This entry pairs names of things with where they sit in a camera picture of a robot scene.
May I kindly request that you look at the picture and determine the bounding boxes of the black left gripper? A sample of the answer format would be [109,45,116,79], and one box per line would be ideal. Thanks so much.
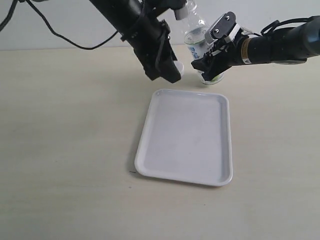
[119,18,182,84]

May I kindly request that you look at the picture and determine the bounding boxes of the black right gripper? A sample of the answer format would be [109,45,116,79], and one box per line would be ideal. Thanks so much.
[191,27,247,82]

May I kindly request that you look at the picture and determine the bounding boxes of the white bottle cap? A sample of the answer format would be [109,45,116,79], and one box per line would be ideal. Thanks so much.
[173,60,185,78]

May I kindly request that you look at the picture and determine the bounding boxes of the clear Gatorade drink bottle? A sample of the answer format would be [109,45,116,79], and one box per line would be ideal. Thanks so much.
[183,0,224,86]

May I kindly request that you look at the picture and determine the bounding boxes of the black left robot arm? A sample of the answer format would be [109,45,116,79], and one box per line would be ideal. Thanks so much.
[91,0,186,83]

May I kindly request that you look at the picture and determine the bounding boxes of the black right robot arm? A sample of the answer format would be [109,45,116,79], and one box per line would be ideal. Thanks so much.
[191,11,320,81]

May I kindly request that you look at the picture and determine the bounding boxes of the white plastic tray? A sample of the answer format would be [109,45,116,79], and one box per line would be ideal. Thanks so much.
[134,89,233,187]

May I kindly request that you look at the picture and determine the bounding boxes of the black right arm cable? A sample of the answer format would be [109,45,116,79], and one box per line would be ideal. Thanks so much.
[243,16,320,37]

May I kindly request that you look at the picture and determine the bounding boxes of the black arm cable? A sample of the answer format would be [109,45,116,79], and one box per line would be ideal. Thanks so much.
[243,16,320,37]
[0,0,121,51]

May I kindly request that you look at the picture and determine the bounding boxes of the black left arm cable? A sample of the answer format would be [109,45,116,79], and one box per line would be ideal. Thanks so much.
[0,0,121,51]

